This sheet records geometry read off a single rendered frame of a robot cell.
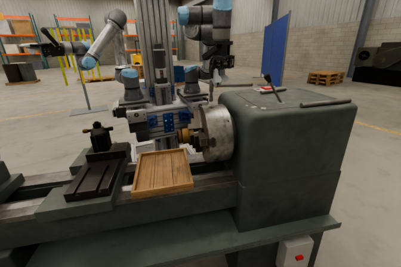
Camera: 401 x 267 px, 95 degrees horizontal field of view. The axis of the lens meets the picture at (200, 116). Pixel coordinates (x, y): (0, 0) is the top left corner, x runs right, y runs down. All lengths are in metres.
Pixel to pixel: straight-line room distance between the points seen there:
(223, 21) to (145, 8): 0.99
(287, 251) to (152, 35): 1.76
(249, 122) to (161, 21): 1.17
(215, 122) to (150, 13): 1.11
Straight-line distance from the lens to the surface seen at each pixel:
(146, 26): 1.69
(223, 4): 0.82
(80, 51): 1.56
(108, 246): 1.32
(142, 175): 1.11
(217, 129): 0.89
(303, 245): 1.45
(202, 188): 1.02
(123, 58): 1.63
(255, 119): 0.85
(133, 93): 1.51
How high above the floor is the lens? 1.54
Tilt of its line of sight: 21 degrees down
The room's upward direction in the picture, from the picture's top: 2 degrees counter-clockwise
